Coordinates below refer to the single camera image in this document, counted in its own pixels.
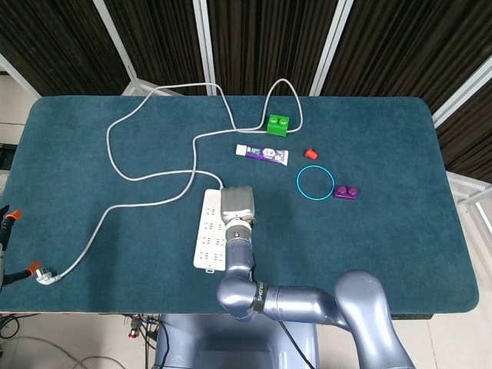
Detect white screen frame post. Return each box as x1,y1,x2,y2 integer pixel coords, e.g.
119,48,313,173
0,52,42,99
191,0,217,97
309,0,354,97
432,55,492,128
91,0,139,97

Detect dark pleated screen panel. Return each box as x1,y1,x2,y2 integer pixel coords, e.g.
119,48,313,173
103,0,208,97
0,0,130,97
321,0,492,116
207,0,339,97

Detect purple white toothpaste tube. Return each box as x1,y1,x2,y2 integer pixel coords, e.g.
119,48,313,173
235,143,290,167

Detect thin blue ring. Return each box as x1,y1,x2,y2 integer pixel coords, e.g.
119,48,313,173
295,164,336,201

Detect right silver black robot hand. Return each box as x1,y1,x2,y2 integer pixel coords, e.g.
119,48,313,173
218,186,257,228

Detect green building block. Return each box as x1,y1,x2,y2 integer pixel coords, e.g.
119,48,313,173
264,114,291,138

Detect teal table mat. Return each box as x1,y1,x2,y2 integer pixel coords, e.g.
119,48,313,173
0,95,480,314

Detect white floor cable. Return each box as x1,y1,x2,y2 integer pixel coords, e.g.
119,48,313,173
7,336,128,369

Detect grey-white power strip cable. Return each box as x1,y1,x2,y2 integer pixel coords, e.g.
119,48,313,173
36,78,304,286

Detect white screen frame foot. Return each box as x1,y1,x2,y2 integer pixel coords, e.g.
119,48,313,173
447,171,492,235

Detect white power strip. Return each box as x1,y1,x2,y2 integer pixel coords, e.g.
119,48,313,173
192,188,231,274

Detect blue-grey robot torso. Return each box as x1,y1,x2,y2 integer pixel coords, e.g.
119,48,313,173
153,313,320,369

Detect purple building block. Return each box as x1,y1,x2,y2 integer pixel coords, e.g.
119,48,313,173
332,184,361,201

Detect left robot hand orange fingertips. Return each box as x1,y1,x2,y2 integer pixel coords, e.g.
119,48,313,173
0,205,42,288

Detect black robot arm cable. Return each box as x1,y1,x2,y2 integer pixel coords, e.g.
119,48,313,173
278,321,312,369

